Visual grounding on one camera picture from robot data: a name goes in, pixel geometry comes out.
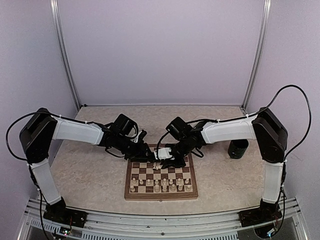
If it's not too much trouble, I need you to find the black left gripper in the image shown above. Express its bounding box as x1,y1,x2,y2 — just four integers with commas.
115,134,152,162

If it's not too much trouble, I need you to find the white bishop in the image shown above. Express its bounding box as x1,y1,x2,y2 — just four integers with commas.
170,184,176,192

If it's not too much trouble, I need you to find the white king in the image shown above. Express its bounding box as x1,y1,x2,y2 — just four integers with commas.
161,178,168,193

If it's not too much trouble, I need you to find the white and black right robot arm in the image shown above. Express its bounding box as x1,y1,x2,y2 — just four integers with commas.
154,108,288,222

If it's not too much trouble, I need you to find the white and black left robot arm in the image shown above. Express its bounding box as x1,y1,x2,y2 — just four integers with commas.
19,108,155,223

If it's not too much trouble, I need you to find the wooden chess board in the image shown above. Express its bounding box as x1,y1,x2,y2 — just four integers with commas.
124,154,198,202

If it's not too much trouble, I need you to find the dark green cup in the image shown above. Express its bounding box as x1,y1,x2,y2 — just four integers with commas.
227,139,249,159

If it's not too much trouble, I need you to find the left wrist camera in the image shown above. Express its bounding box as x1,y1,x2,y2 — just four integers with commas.
132,129,147,143

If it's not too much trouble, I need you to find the aluminium front rail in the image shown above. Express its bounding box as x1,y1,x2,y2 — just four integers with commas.
15,197,310,240

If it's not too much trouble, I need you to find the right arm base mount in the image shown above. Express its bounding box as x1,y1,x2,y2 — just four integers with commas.
238,207,283,228

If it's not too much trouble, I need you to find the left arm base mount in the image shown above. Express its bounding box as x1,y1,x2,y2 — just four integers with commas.
43,208,88,228

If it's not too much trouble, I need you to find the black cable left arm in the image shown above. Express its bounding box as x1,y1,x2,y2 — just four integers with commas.
5,112,51,162

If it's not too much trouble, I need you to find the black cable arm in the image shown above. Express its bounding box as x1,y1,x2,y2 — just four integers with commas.
259,85,313,161
5,112,51,162

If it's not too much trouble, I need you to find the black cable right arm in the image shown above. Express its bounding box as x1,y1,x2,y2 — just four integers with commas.
259,85,313,161

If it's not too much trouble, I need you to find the left aluminium corner post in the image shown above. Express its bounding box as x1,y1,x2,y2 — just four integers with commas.
49,0,81,111

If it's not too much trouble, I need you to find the aluminium corner post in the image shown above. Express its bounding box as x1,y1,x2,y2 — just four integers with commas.
49,0,81,111
241,0,272,113

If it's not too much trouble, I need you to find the right aluminium corner post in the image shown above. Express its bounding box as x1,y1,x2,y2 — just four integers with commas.
241,0,272,113

